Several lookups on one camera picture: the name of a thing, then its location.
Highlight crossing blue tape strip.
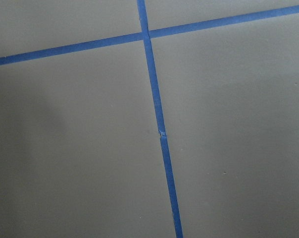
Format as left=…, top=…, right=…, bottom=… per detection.
left=0, top=0, right=299, bottom=66

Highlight long blue tape strip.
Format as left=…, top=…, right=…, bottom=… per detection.
left=137, top=0, right=184, bottom=238

